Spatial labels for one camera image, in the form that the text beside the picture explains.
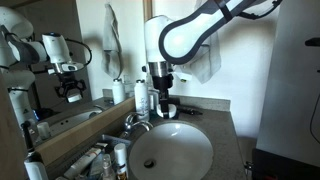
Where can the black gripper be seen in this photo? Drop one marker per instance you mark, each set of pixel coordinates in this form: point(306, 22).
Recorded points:
point(162, 82)

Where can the white round plastic case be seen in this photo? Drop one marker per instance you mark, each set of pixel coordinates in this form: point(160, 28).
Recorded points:
point(172, 111)

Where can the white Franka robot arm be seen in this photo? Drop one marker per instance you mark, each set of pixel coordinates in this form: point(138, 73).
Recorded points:
point(180, 40)

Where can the dark mesh basket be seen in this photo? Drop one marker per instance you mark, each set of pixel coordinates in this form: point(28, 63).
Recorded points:
point(116, 139)

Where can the clear blue mouthwash bottle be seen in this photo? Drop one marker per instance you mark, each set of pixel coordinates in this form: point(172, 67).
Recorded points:
point(154, 100)

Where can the small black cap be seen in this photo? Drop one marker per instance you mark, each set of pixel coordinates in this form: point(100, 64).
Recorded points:
point(177, 114)

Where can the tall white spray bottle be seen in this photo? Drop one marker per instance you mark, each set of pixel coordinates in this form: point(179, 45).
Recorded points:
point(141, 100)

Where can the chrome faucet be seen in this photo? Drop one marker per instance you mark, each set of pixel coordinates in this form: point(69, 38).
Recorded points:
point(135, 122)

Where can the white oval sink basin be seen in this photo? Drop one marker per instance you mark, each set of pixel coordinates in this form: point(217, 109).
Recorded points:
point(173, 153)

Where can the grey hanging towel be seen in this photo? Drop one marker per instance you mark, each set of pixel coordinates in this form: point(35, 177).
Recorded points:
point(210, 63)

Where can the small white bottle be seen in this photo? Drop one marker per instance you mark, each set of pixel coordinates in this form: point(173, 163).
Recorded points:
point(121, 155)

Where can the small clear spray bottle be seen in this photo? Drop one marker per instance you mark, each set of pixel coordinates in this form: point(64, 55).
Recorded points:
point(107, 170)

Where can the blue striped packet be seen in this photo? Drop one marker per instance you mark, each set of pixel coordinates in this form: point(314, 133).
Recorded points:
point(96, 165)

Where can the white tube with red print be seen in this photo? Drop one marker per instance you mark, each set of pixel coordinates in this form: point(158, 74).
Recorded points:
point(81, 163)

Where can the white flat panel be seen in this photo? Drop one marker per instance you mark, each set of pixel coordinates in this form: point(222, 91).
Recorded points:
point(290, 83)

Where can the black cart platform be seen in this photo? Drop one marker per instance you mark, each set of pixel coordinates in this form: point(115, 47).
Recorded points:
point(286, 166)

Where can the electric toothbrush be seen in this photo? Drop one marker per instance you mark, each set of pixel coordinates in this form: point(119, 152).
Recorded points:
point(35, 166)

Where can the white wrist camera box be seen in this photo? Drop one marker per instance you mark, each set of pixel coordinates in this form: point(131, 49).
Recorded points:
point(182, 76)

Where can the mirror with wooden frame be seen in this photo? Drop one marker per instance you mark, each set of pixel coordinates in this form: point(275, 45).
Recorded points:
point(83, 128)

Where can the black stereo camera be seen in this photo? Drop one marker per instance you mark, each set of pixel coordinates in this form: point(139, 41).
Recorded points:
point(313, 42)

